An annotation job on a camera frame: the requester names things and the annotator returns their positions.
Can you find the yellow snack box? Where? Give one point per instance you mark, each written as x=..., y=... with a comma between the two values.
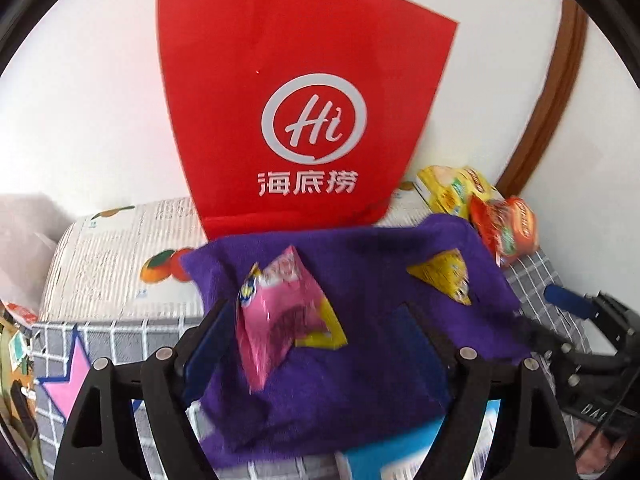
x=452, y=187

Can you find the purple towel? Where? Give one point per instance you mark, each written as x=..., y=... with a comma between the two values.
x=370, y=285

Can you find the pink snack packet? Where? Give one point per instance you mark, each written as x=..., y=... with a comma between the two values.
x=280, y=310

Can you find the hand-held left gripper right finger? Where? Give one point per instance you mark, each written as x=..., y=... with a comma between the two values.
x=425, y=350

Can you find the blue packet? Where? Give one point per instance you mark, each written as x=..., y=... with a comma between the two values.
x=400, y=452

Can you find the person's right hand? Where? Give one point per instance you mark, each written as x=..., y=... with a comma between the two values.
x=607, y=455

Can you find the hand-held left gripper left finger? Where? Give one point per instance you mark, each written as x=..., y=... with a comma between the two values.
x=210, y=345

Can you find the brown wooden door frame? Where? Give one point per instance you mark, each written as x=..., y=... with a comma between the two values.
x=560, y=90

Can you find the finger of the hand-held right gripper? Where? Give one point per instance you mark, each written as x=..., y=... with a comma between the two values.
x=542, y=340
x=567, y=301

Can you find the newspaper print blanket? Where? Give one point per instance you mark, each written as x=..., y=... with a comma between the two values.
x=110, y=260

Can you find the orange snack packet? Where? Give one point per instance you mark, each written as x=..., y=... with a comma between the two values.
x=510, y=227

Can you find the red paper bag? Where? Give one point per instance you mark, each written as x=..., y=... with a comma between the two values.
x=310, y=85

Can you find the yellow triangular snack packet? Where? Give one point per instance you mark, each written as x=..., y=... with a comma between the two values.
x=445, y=272

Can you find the grey checked star sheet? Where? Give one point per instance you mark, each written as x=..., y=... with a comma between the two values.
x=115, y=340

